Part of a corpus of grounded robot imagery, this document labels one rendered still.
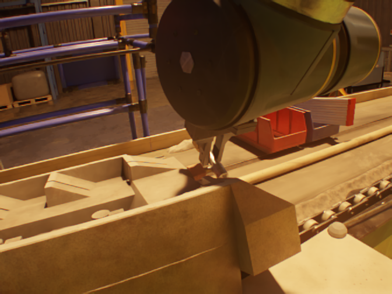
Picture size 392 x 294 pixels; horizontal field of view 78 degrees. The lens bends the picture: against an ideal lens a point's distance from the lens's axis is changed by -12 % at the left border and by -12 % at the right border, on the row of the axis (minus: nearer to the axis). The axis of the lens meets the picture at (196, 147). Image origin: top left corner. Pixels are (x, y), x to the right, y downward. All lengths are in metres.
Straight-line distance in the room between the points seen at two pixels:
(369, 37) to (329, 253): 0.40
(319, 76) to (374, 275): 0.41
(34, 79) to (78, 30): 2.60
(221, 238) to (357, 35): 0.30
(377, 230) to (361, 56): 0.50
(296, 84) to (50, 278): 0.33
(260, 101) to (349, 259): 0.45
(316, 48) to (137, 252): 0.30
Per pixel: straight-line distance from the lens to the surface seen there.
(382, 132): 1.40
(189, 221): 0.36
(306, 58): 0.20
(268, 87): 0.18
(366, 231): 0.71
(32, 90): 9.31
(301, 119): 1.15
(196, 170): 0.59
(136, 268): 0.37
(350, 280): 0.55
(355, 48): 0.31
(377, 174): 1.05
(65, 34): 10.66
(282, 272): 0.53
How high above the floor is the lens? 1.19
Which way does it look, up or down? 22 degrees down
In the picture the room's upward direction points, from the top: 5 degrees counter-clockwise
